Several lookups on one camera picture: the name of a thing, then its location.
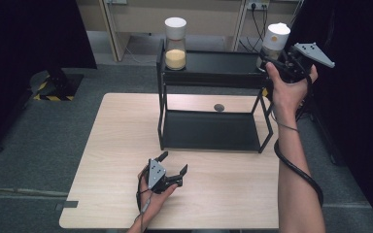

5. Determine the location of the white-capped seasoning bottle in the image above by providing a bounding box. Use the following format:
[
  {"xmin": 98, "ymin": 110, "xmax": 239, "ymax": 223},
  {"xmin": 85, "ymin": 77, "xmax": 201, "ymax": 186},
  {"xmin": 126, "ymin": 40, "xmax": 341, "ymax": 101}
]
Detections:
[{"xmin": 255, "ymin": 22, "xmax": 291, "ymax": 71}]

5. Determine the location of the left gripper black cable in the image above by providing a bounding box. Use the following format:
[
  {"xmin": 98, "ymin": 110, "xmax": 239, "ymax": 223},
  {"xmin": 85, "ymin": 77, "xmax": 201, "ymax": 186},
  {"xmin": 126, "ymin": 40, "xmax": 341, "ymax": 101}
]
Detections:
[{"xmin": 135, "ymin": 176, "xmax": 153, "ymax": 233}]

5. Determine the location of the white power socket strip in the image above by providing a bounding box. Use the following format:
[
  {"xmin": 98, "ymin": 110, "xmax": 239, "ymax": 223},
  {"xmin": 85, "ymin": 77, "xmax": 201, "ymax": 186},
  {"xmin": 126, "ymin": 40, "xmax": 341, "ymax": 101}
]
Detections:
[{"xmin": 246, "ymin": 0, "xmax": 271, "ymax": 11}]

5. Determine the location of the grey tape piece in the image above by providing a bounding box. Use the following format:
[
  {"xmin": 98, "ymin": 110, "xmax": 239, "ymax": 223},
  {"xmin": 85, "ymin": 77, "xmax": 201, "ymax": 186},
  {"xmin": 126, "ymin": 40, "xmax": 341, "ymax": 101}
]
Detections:
[{"xmin": 55, "ymin": 200, "xmax": 80, "ymax": 212}]

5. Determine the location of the thin black wristband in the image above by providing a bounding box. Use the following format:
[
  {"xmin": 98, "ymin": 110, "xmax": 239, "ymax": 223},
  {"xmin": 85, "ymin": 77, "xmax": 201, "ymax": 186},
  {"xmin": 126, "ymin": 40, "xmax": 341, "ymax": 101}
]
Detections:
[{"xmin": 276, "ymin": 120, "xmax": 300, "ymax": 133}]

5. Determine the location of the black two-tier metal rack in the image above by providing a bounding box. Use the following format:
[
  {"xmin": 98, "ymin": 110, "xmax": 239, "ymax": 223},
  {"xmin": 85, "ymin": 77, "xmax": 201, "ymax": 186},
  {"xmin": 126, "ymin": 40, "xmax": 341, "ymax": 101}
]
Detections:
[{"xmin": 155, "ymin": 38, "xmax": 295, "ymax": 154}]

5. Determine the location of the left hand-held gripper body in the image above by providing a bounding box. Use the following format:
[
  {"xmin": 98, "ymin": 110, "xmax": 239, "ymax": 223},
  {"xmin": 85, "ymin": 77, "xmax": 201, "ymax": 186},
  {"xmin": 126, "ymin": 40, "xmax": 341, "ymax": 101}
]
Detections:
[{"xmin": 146, "ymin": 158, "xmax": 184, "ymax": 194}]

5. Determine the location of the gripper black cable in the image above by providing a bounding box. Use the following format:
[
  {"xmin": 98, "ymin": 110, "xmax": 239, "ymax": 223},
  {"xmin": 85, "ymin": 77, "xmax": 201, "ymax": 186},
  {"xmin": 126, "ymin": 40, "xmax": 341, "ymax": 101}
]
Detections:
[
  {"xmin": 273, "ymin": 74, "xmax": 324, "ymax": 208},
  {"xmin": 135, "ymin": 176, "xmax": 153, "ymax": 233}
]

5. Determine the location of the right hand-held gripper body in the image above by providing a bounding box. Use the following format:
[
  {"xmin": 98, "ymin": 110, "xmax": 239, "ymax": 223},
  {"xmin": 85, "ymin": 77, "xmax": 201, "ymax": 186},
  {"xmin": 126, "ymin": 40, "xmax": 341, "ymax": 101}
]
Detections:
[{"xmin": 276, "ymin": 42, "xmax": 335, "ymax": 83}]

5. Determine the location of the white floor cable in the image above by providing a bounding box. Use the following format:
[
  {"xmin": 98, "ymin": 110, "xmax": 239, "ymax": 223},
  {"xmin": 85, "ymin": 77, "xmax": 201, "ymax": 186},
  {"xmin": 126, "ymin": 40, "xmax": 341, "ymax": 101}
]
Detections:
[{"xmin": 124, "ymin": 45, "xmax": 158, "ymax": 65}]

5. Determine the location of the person's left hand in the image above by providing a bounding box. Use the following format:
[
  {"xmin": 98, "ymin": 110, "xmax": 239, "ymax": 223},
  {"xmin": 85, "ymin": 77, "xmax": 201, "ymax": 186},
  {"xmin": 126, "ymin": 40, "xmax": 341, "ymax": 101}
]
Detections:
[{"xmin": 135, "ymin": 168, "xmax": 179, "ymax": 226}]

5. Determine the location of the person's right hand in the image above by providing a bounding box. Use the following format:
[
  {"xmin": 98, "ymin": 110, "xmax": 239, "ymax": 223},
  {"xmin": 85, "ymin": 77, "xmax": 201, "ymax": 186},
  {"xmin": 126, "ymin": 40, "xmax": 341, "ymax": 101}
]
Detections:
[{"xmin": 265, "ymin": 61, "xmax": 319, "ymax": 120}]

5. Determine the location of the glass jar with yellow grains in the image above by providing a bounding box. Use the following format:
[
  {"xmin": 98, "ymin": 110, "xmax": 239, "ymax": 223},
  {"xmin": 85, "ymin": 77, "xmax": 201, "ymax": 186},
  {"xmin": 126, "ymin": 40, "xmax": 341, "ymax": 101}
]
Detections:
[{"xmin": 164, "ymin": 17, "xmax": 187, "ymax": 71}]

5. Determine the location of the black power cable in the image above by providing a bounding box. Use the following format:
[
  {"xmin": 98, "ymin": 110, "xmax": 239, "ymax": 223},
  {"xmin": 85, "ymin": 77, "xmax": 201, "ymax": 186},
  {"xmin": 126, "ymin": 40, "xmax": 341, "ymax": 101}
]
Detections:
[
  {"xmin": 251, "ymin": 3, "xmax": 273, "ymax": 54},
  {"xmin": 238, "ymin": 4, "xmax": 270, "ymax": 53}
]

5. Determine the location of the black curtain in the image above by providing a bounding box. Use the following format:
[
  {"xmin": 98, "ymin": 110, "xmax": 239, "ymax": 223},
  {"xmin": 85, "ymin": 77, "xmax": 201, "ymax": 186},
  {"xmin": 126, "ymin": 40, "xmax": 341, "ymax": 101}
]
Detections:
[
  {"xmin": 283, "ymin": 0, "xmax": 373, "ymax": 233},
  {"xmin": 0, "ymin": 0, "xmax": 98, "ymax": 156}
]

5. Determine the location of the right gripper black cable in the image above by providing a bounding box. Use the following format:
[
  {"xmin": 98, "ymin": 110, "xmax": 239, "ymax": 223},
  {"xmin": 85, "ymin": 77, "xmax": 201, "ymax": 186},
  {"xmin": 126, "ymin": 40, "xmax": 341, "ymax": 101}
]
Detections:
[{"xmin": 273, "ymin": 74, "xmax": 324, "ymax": 208}]

